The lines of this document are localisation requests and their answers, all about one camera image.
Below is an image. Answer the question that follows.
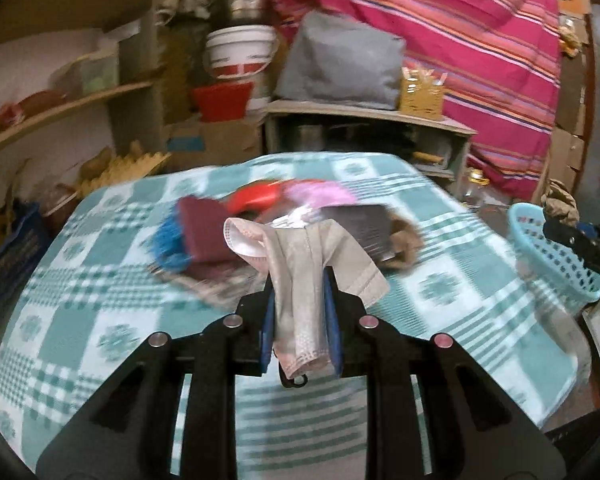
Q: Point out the yellow egg tray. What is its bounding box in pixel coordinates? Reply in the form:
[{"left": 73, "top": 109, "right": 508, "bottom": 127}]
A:
[{"left": 76, "top": 153, "right": 171, "bottom": 200}]

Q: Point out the red plastic basket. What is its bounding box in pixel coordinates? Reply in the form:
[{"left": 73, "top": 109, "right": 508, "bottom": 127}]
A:
[{"left": 188, "top": 81, "right": 253, "bottom": 122}]

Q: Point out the printed paper packet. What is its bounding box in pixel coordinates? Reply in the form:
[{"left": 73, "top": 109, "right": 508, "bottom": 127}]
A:
[{"left": 147, "top": 263, "right": 265, "bottom": 312}]

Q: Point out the green checkered tablecloth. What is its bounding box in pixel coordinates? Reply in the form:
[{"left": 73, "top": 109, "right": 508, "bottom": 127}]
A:
[{"left": 0, "top": 153, "right": 580, "bottom": 466}]

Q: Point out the blue plastic bag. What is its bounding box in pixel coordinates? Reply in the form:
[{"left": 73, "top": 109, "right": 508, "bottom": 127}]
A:
[{"left": 151, "top": 212, "right": 190, "bottom": 273}]

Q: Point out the yellow utensil basket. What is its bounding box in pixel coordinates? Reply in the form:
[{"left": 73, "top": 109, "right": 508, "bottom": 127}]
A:
[{"left": 398, "top": 65, "right": 448, "bottom": 120}]

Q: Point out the wooden wall shelf unit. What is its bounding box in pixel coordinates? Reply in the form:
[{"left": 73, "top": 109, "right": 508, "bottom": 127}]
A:
[{"left": 0, "top": 0, "right": 202, "bottom": 162}]

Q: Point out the pink plastic wrapper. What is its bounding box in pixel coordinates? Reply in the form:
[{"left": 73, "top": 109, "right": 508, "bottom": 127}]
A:
[{"left": 283, "top": 180, "right": 358, "bottom": 209}]

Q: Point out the grey fabric cover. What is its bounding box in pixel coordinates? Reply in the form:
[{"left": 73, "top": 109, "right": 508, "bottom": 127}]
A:
[{"left": 275, "top": 11, "right": 406, "bottom": 110}]

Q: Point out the dark blue plastic crate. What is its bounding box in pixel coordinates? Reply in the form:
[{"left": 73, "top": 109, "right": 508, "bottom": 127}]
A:
[{"left": 0, "top": 202, "right": 50, "bottom": 304}]

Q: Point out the yellow-capped oil bottle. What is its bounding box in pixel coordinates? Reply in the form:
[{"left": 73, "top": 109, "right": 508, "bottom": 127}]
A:
[{"left": 462, "top": 168, "right": 490, "bottom": 209}]

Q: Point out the brown paper bag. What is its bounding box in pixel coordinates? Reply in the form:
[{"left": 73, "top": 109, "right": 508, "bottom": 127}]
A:
[{"left": 541, "top": 179, "right": 580, "bottom": 228}]

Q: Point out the low wooden cabinet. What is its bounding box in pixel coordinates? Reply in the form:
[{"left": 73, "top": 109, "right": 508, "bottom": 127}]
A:
[{"left": 262, "top": 100, "right": 476, "bottom": 197}]

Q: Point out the maroon scouring pad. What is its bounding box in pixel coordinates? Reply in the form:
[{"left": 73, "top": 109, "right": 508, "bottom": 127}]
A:
[{"left": 176, "top": 195, "right": 237, "bottom": 263}]

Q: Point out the beige cloth mask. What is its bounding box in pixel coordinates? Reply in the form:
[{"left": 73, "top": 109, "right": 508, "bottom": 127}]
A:
[{"left": 223, "top": 218, "right": 389, "bottom": 379}]

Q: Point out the steel cooking pot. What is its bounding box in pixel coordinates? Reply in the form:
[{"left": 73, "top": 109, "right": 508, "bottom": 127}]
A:
[{"left": 209, "top": 0, "right": 272, "bottom": 29}]

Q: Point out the light blue plastic basket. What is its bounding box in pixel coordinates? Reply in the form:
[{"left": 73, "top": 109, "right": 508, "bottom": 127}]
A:
[{"left": 507, "top": 203, "right": 600, "bottom": 310}]

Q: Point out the striped magenta curtain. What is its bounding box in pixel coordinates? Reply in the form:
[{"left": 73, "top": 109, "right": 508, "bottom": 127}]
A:
[{"left": 273, "top": 0, "right": 560, "bottom": 200}]

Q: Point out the orange plastic wrapper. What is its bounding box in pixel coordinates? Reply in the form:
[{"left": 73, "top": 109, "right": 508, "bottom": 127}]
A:
[{"left": 224, "top": 180, "right": 285, "bottom": 216}]

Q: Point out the clear plastic container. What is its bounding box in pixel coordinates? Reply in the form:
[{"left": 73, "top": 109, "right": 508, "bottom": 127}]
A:
[{"left": 48, "top": 47, "right": 120, "bottom": 101}]

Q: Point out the white plastic bucket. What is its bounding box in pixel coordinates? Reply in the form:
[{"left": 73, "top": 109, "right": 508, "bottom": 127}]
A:
[{"left": 204, "top": 25, "right": 278, "bottom": 80}]

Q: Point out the cardboard box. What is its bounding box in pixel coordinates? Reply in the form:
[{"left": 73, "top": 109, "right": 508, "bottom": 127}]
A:
[{"left": 163, "top": 117, "right": 263, "bottom": 171}]

